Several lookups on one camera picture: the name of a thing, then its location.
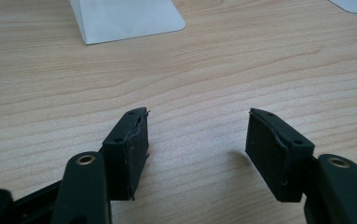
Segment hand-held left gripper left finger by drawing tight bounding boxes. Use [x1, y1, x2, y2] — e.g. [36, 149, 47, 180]
[100, 106, 151, 202]

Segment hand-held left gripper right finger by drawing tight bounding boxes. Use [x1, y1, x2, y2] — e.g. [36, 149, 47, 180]
[244, 107, 316, 203]

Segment white expandable metal book rack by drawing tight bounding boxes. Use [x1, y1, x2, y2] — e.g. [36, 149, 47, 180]
[69, 0, 357, 45]

